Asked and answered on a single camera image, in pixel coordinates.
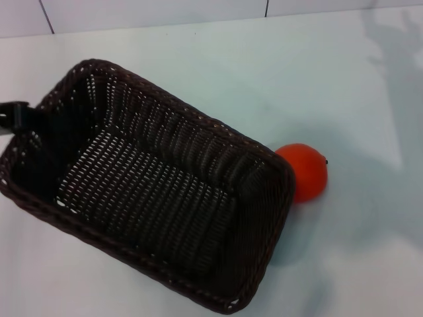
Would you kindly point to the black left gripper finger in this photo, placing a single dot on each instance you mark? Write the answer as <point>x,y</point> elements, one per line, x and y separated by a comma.
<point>15,115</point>
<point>37,117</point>

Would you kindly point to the dark brown woven basket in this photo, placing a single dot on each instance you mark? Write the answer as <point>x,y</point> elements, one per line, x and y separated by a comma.
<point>158,204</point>

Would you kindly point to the orange round fruit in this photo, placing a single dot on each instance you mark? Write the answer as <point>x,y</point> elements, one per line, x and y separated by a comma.
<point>310,171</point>

